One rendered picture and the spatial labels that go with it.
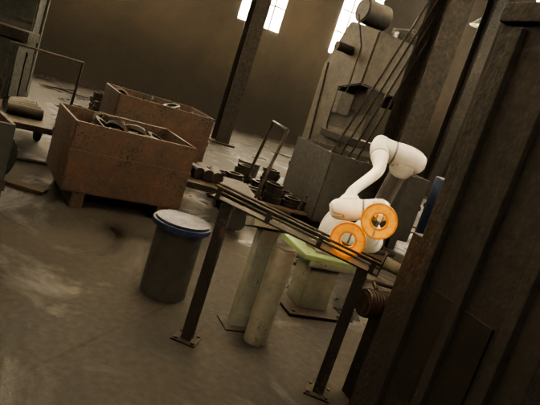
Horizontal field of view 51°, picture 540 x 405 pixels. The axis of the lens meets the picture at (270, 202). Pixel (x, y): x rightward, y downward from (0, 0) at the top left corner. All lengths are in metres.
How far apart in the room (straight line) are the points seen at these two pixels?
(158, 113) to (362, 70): 3.19
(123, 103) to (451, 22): 3.21
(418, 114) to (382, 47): 2.47
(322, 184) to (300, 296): 2.25
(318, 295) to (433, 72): 2.86
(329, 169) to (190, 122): 1.53
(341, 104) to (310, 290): 4.61
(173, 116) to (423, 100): 2.49
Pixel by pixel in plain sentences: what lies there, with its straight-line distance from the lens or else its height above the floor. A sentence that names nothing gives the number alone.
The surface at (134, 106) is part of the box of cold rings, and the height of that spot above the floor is 0.65.
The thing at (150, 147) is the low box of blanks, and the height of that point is 0.55.
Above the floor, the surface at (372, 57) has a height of 2.03.
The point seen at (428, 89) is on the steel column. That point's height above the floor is 1.67.
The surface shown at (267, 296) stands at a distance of 2.78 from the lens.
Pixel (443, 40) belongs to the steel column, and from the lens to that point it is 5.70.
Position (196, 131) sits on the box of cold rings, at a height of 0.57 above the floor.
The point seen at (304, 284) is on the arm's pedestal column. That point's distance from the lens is 3.48.
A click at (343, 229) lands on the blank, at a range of 2.43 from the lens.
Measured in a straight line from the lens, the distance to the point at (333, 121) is 8.27.
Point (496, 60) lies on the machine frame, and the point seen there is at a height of 1.56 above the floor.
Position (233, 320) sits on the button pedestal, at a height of 0.04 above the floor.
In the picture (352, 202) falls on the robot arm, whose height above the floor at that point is 0.84.
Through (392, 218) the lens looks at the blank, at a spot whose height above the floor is 0.87.
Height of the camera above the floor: 1.22
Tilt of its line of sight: 11 degrees down
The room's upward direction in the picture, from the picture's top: 18 degrees clockwise
